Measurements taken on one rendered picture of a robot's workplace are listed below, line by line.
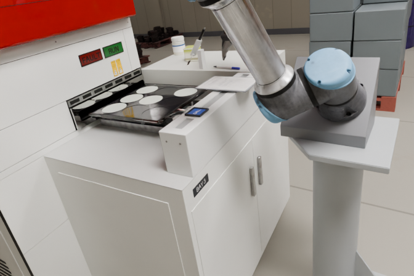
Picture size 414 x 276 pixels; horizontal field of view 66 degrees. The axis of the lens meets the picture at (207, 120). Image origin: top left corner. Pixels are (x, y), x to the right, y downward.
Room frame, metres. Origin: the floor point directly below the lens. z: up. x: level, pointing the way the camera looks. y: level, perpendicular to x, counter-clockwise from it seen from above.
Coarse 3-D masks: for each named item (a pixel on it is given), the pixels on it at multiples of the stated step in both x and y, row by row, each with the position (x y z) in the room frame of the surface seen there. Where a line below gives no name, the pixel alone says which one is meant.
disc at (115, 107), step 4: (112, 104) 1.29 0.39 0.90; (116, 104) 1.28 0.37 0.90; (120, 104) 1.28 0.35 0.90; (124, 104) 1.27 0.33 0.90; (104, 108) 1.25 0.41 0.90; (108, 108) 1.25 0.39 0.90; (112, 108) 1.24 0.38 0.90; (116, 108) 1.23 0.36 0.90; (120, 108) 1.22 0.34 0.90; (104, 112) 1.21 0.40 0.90; (108, 112) 1.20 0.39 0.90
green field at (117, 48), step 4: (116, 44) 1.47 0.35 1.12; (120, 44) 1.49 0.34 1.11; (104, 48) 1.41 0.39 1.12; (108, 48) 1.43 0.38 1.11; (112, 48) 1.44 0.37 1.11; (116, 48) 1.47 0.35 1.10; (120, 48) 1.48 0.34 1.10; (108, 52) 1.42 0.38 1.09; (112, 52) 1.44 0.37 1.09; (116, 52) 1.46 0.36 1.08
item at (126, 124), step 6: (102, 120) 1.27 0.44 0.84; (108, 120) 1.24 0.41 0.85; (114, 120) 1.23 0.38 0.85; (120, 120) 1.22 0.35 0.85; (114, 126) 1.23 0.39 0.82; (120, 126) 1.21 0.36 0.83; (126, 126) 1.19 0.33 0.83; (132, 126) 1.17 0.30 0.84; (138, 126) 1.16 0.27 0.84; (144, 126) 1.14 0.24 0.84; (150, 126) 1.12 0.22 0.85; (156, 126) 1.10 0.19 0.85; (162, 126) 1.10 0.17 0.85; (156, 132) 1.11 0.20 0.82
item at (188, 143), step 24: (216, 96) 1.05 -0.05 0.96; (240, 96) 1.07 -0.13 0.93; (192, 120) 0.86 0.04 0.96; (216, 120) 0.91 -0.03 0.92; (240, 120) 1.06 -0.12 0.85; (168, 144) 0.81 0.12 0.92; (192, 144) 0.79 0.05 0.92; (216, 144) 0.90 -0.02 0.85; (168, 168) 0.82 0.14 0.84; (192, 168) 0.77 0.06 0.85
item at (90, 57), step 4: (92, 52) 1.35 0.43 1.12; (96, 52) 1.37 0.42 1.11; (100, 52) 1.39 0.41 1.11; (80, 56) 1.30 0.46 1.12; (84, 56) 1.31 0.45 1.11; (88, 56) 1.33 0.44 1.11; (92, 56) 1.35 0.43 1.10; (96, 56) 1.36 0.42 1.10; (100, 56) 1.38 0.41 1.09; (84, 60) 1.31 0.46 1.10; (88, 60) 1.32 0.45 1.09; (92, 60) 1.34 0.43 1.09; (96, 60) 1.36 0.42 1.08; (84, 64) 1.30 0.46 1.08
